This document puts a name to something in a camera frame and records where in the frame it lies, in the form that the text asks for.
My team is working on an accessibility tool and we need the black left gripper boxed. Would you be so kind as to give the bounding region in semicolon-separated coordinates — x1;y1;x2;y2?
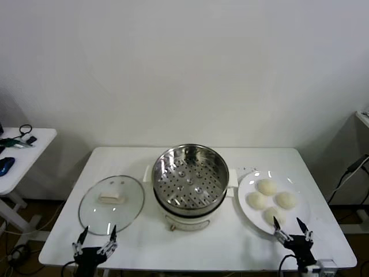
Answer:
71;224;119;277

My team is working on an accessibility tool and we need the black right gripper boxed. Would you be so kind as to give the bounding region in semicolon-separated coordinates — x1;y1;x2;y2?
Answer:
272;216;317;277

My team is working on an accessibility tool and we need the white steamed baozi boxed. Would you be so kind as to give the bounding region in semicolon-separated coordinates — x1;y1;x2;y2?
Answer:
256;178;277;196
275;191;297;210
263;207;286;226
247;192;268;210

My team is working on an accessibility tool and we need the glass lid with cream handle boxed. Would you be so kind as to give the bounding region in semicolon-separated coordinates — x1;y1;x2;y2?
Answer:
78;174;145;237

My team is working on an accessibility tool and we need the perforated steel steamer basket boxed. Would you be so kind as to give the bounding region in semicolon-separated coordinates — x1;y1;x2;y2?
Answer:
152;143;231;209

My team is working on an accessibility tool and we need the white round plate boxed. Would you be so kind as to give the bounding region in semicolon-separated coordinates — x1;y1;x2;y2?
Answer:
238;170;312;237

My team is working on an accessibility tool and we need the white electric cooker base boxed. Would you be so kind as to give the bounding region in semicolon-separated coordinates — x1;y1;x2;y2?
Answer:
143;164;239;233

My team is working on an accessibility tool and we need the white side table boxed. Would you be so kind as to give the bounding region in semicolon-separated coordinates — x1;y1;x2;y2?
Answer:
0;126;58;242

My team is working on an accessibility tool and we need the blue computer mouse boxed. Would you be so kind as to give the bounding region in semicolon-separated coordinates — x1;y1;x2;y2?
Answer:
0;157;15;177

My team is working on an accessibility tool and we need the white shelf edge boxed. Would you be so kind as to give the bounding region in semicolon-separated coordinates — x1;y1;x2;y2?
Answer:
355;109;369;129

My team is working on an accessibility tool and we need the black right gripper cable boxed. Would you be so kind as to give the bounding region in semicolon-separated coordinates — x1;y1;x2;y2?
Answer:
277;253;298;277

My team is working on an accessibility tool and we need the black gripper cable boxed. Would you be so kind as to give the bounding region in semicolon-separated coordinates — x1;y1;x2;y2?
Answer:
277;253;298;277
60;259;78;277

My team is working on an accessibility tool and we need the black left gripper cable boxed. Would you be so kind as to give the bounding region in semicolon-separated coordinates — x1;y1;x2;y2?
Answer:
60;259;78;277

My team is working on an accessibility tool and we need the white table frame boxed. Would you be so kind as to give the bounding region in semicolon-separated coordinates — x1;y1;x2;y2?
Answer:
344;209;369;234

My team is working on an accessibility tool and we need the floor power strip with cables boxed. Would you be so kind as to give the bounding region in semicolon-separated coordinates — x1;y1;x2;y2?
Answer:
0;220;44;275

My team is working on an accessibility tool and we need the black power adapter cable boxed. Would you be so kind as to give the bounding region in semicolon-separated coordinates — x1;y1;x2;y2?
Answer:
327;154;369;203

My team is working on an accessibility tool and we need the green handled tool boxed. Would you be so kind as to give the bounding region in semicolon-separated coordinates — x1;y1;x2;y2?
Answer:
0;137;35;149

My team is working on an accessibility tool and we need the black ring strap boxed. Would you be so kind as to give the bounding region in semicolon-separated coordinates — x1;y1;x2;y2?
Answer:
11;123;32;140

